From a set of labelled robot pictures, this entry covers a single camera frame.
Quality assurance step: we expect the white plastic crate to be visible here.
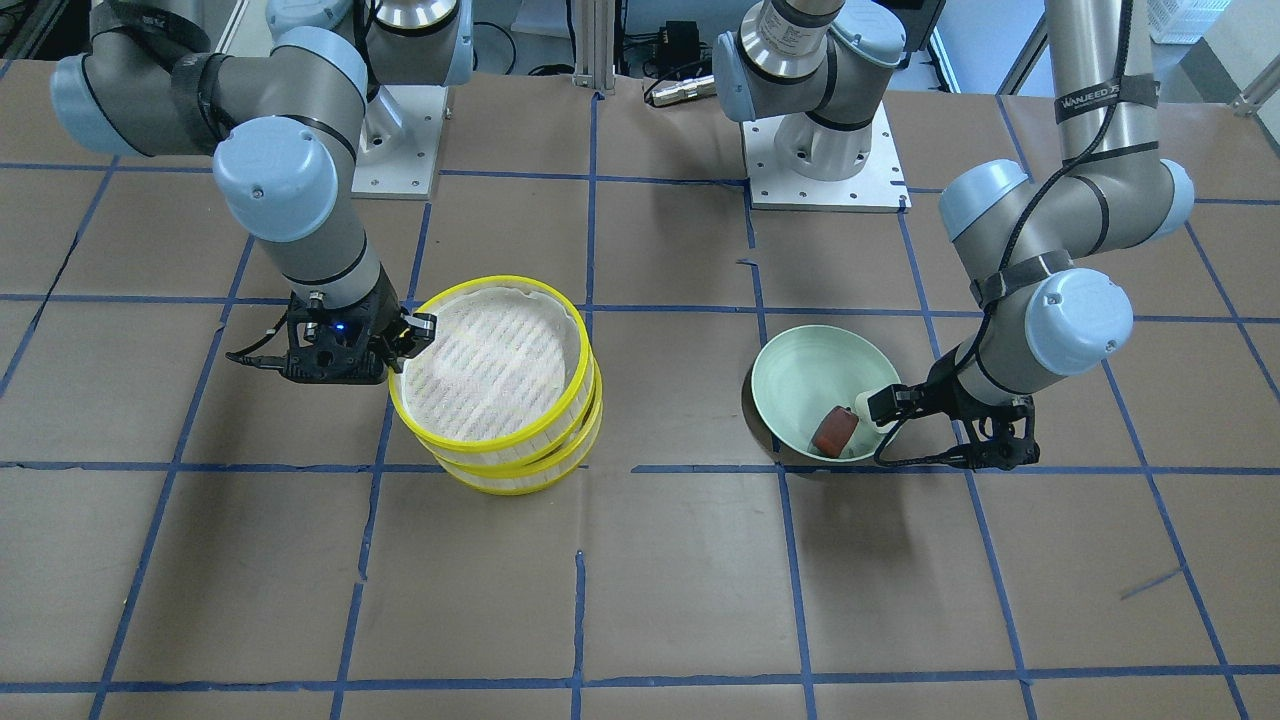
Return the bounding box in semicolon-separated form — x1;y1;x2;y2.
1147;0;1231;45

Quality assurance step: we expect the brown bun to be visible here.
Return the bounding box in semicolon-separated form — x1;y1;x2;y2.
812;406;860;459

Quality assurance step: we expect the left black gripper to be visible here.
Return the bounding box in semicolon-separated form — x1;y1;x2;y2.
852;365;1041;471

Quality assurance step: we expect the black power adapter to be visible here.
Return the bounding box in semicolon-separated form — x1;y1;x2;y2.
653;20;701;68

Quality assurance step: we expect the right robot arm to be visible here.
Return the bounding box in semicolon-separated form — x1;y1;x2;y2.
50;1;474;386

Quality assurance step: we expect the light green plate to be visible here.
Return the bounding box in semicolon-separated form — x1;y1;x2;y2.
740;324;900;468

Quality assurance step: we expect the aluminium frame post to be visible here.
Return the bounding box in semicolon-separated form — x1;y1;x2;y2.
570;0;620;97

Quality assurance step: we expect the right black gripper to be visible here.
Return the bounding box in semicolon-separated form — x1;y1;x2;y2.
227;278;438;386

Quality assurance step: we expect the yellow steamer layer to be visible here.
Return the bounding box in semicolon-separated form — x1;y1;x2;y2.
417;363;604;496
389;275;599;466

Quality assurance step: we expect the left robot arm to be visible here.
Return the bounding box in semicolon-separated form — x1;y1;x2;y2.
712;1;1196;470

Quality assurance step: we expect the silver cable connector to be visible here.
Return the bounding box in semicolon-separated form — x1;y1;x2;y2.
644;76;716;108

